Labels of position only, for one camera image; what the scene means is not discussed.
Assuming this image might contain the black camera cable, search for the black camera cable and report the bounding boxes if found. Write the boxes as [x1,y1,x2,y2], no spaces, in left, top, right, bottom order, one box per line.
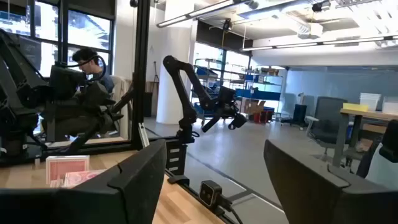
[217,194,245,224]

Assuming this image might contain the stack of white tubs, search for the stack of white tubs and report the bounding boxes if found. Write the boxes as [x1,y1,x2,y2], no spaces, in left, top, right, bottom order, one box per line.
[359,92,382,112]

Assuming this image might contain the orange-red playing card deck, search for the orange-red playing card deck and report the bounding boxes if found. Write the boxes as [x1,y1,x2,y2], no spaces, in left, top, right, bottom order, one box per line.
[45,154,91,187]

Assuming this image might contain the white metal bracket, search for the white metal bracket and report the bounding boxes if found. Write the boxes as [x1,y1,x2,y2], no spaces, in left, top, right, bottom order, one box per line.
[137,122,150,149]

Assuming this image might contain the flat yellow box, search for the flat yellow box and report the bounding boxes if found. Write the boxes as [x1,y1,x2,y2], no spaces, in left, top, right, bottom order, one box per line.
[343,102,369,113]

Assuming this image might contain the white chair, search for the white chair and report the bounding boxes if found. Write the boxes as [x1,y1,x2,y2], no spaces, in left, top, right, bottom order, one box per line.
[110,76,132,139]

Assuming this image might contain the black aluminium table frame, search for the black aluminium table frame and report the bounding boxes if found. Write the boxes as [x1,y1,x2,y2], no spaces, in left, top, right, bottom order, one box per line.
[0,0,243,224]

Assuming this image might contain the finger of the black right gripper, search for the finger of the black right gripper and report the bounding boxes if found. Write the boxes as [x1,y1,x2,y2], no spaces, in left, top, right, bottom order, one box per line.
[85,81,118,107]
[93,105,124,126]

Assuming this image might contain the small black table-edge camera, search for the small black table-edge camera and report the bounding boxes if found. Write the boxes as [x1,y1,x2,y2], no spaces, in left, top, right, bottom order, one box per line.
[198,179,223,210]

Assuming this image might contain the grey office chair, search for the grey office chair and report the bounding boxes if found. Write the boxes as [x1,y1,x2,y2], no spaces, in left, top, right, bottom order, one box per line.
[305,96,349,156]

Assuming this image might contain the wooden top desk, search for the wooden top desk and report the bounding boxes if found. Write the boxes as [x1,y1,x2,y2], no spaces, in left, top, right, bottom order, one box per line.
[332,108,398,169]

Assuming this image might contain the black chair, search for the black chair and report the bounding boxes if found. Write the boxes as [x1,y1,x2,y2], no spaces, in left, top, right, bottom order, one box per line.
[356,119,398,180]

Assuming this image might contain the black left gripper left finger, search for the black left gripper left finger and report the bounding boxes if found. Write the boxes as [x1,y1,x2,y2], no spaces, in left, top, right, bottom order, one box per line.
[0,139,168,224]

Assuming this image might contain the white round column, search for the white round column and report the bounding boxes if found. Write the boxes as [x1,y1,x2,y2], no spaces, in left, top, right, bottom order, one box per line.
[155,26,195,125]

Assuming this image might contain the black tripod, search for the black tripod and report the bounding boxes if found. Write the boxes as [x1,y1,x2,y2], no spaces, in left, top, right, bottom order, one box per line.
[151,61,160,94]

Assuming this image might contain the long ceiling light strip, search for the long ceiling light strip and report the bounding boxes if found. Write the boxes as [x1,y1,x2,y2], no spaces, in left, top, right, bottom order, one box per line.
[156,0,237,29]
[241,35,398,52]

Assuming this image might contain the pink and white card box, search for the pink and white card box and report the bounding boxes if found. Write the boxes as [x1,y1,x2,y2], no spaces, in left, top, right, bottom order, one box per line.
[63,169,106,189]

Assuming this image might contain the shelving with blue bins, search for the shelving with blue bins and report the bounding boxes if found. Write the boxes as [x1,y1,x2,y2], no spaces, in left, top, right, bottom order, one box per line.
[192,57,284,121]

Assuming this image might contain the person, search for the person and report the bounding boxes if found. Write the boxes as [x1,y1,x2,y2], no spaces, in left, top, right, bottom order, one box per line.
[72,48,116,94]

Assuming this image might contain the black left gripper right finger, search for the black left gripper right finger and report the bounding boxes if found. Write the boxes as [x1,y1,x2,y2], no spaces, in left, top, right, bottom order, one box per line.
[263,139,398,224]

